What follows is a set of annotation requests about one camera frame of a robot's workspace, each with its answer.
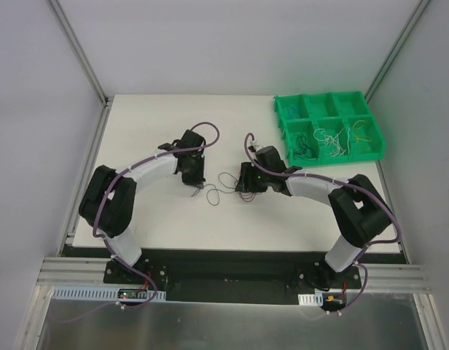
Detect black cable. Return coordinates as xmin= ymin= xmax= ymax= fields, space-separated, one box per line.
xmin=292 ymin=133 xmax=319 ymax=161

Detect blue cable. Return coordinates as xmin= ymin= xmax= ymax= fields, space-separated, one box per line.
xmin=282 ymin=101 xmax=304 ymax=120

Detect white cable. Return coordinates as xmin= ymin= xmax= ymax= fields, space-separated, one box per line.
xmin=313 ymin=127 xmax=351 ymax=158

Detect yellow cable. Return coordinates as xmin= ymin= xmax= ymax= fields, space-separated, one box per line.
xmin=351 ymin=116 xmax=377 ymax=150

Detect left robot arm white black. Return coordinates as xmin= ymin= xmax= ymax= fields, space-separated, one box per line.
xmin=78 ymin=130 xmax=206 ymax=284

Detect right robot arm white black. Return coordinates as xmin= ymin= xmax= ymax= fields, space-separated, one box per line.
xmin=236 ymin=146 xmax=394 ymax=288

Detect green compartment bin tray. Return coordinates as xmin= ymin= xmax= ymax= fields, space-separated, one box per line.
xmin=273 ymin=91 xmax=386 ymax=168

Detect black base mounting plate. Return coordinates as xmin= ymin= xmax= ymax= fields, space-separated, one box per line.
xmin=102 ymin=247 xmax=362 ymax=303

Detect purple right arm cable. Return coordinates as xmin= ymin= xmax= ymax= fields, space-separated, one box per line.
xmin=244 ymin=133 xmax=402 ymax=314

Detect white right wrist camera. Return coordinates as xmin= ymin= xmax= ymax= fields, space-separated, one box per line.
xmin=247 ymin=140 xmax=262 ymax=153

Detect right white cable duct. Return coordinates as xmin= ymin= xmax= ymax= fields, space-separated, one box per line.
xmin=297 ymin=293 xmax=324 ymax=307

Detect white cable duct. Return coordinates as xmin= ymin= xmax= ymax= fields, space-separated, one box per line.
xmin=297 ymin=293 xmax=324 ymax=307
xmin=52 ymin=287 xmax=166 ymax=303

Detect aluminium frame post left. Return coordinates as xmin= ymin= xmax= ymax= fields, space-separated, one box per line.
xmin=46 ymin=0 xmax=111 ymax=107

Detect aluminium frame post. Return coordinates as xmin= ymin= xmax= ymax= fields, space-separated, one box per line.
xmin=364 ymin=0 xmax=433 ymax=103
xmin=46 ymin=0 xmax=111 ymax=107

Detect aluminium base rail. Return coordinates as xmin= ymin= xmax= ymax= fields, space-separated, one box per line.
xmin=37 ymin=254 xmax=432 ymax=294

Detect left white cable duct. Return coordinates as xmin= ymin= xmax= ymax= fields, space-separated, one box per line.
xmin=52 ymin=287 xmax=166 ymax=303

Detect aluminium frame post right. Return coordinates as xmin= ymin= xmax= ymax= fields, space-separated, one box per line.
xmin=364 ymin=0 xmax=433 ymax=103

